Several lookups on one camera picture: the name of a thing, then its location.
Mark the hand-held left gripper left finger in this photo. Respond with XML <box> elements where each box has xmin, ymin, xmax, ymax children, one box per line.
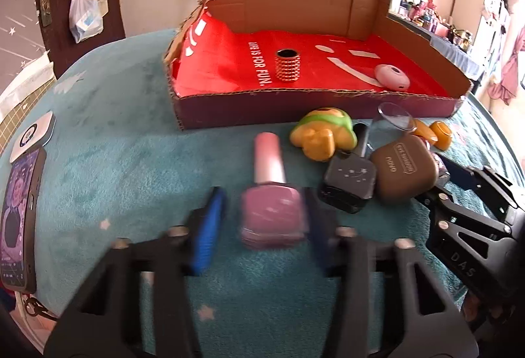
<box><xmin>43</xmin><ymin>187</ymin><xmax>228</xmax><ymax>358</ymax></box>

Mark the orange jar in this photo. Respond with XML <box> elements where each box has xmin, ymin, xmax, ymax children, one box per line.
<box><xmin>429</xmin><ymin>121</ymin><xmax>453</xmax><ymax>151</ymax></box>

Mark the brown glitter jar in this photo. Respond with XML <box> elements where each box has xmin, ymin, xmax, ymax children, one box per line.
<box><xmin>427</xmin><ymin>141</ymin><xmax>452</xmax><ymax>187</ymax></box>

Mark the clear plastic cup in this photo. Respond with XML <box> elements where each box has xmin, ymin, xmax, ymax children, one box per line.
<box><xmin>367</xmin><ymin>102</ymin><xmax>417</xmax><ymax>149</ymax></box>

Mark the cardboard box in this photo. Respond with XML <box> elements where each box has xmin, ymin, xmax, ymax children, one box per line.
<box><xmin>164</xmin><ymin>0</ymin><xmax>472</xmax><ymax>131</ymax></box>

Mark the brown earbuds case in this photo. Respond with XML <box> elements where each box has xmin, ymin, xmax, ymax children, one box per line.
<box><xmin>370</xmin><ymin>134</ymin><xmax>439</xmax><ymax>205</ymax></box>

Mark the pink nail polish bottle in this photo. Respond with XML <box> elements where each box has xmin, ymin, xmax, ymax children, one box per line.
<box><xmin>239</xmin><ymin>132</ymin><xmax>309</xmax><ymax>250</ymax></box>

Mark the black nail polish bottle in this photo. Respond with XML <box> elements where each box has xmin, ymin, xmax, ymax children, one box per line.
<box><xmin>318</xmin><ymin>122</ymin><xmax>377</xmax><ymax>214</ymax></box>

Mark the pink round case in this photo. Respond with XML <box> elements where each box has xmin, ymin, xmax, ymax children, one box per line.
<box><xmin>374</xmin><ymin>64</ymin><xmax>411</xmax><ymax>91</ymax></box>

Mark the row of cosmetics bottles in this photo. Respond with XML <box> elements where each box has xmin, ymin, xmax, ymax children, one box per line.
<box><xmin>389</xmin><ymin>0</ymin><xmax>472</xmax><ymax>51</ymax></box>

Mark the smartphone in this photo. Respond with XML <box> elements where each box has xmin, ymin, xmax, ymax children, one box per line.
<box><xmin>0</xmin><ymin>147</ymin><xmax>47</xmax><ymax>294</ymax></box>

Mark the red paper bag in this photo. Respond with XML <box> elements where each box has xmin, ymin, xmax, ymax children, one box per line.
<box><xmin>171</xmin><ymin>8</ymin><xmax>446</xmax><ymax>98</ymax></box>

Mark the key ring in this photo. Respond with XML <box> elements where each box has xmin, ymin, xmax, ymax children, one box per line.
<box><xmin>24</xmin><ymin>296</ymin><xmax>58</xmax><ymax>321</ymax></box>

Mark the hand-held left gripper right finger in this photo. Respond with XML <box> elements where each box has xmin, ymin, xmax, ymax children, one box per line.
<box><xmin>301</xmin><ymin>188</ymin><xmax>480</xmax><ymax>358</ymax></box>

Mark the pink hanging garment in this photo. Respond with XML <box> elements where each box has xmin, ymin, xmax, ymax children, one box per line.
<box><xmin>488</xmin><ymin>26</ymin><xmax>525</xmax><ymax>100</ymax></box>

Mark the white plastic bag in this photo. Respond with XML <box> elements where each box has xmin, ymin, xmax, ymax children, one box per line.
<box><xmin>68</xmin><ymin>0</ymin><xmax>104</xmax><ymax>44</ymax></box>

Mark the white cabinet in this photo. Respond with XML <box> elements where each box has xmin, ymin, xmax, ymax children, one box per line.
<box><xmin>451</xmin><ymin>0</ymin><xmax>513</xmax><ymax>68</ymax></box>

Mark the white flat device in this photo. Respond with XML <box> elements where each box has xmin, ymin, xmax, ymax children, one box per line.
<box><xmin>9</xmin><ymin>111</ymin><xmax>56</xmax><ymax>163</ymax></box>

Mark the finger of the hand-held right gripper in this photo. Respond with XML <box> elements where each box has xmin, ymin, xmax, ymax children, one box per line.
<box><xmin>439</xmin><ymin>155</ymin><xmax>525</xmax><ymax>219</ymax></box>
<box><xmin>414</xmin><ymin>185</ymin><xmax>515</xmax><ymax>236</ymax></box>

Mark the orange jar lid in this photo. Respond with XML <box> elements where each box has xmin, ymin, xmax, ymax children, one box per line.
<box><xmin>410</xmin><ymin>118</ymin><xmax>433</xmax><ymax>146</ymax></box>

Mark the green yellow toy figure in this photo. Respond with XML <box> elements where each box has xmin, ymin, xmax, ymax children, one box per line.
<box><xmin>289</xmin><ymin>108</ymin><xmax>357</xmax><ymax>161</ymax></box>

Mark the gold studded cylinder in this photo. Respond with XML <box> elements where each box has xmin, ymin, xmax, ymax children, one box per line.
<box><xmin>274</xmin><ymin>49</ymin><xmax>302</xmax><ymax>83</ymax></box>

